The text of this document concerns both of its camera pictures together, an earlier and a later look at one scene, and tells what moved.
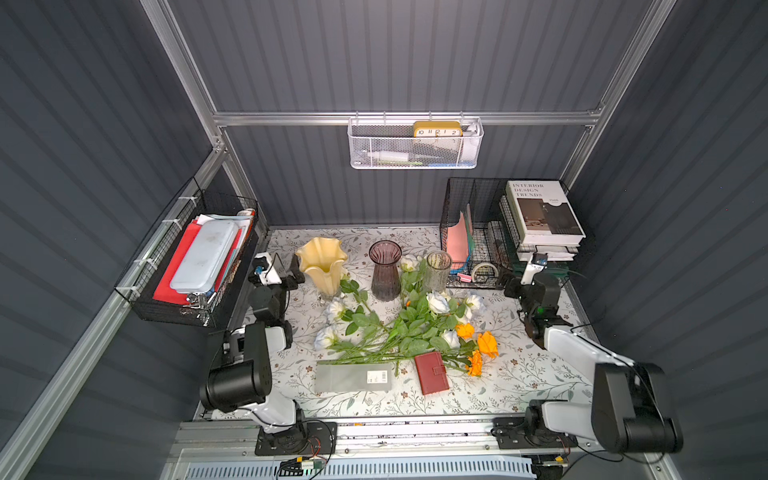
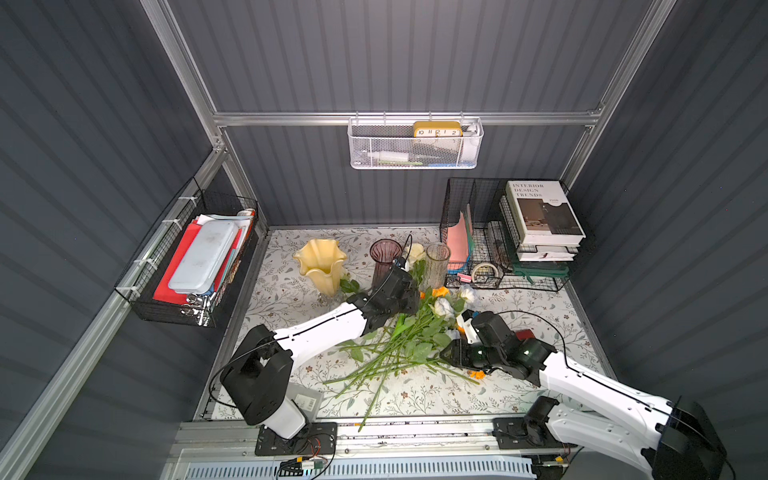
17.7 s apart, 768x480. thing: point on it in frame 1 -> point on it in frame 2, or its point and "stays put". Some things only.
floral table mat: (378, 332) stays put
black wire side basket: (186, 270) stays put
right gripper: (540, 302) -> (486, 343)
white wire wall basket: (415, 142) stays put
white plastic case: (205, 256) stays put
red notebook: (431, 372) -> (524, 334)
